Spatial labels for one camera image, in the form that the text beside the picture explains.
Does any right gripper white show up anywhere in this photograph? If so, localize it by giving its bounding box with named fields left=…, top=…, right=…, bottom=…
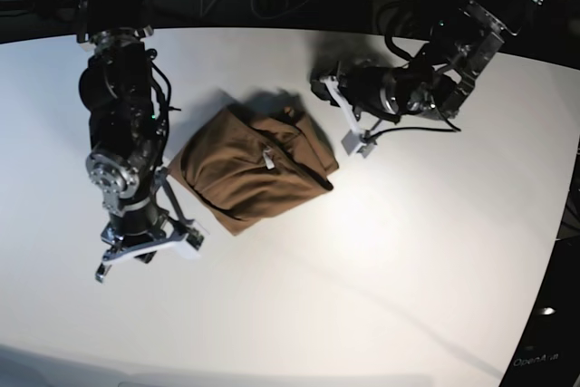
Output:
left=95, top=167, right=202, bottom=283

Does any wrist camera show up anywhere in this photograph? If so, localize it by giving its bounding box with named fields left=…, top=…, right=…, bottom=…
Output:
left=176, top=226, right=208, bottom=260
left=341, top=131, right=377, bottom=159

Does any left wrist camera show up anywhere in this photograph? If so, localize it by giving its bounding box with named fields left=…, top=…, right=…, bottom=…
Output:
left=341, top=131, right=377, bottom=159

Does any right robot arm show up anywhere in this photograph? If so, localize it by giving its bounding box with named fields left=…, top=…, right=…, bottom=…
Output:
left=77, top=0, right=205, bottom=283

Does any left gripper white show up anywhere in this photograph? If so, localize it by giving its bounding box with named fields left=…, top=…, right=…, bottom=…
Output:
left=310, top=62, right=366, bottom=138

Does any brown T-shirt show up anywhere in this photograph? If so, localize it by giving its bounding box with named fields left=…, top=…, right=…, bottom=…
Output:
left=169, top=104, right=339, bottom=236

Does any black OpenArm base plate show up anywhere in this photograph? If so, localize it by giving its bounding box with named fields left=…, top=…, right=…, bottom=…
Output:
left=499, top=237, right=579, bottom=387

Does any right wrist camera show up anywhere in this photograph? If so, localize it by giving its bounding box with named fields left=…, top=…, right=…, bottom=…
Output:
left=176, top=226, right=208, bottom=260

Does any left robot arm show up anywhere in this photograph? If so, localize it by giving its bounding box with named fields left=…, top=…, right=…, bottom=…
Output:
left=310, top=0, right=545, bottom=146

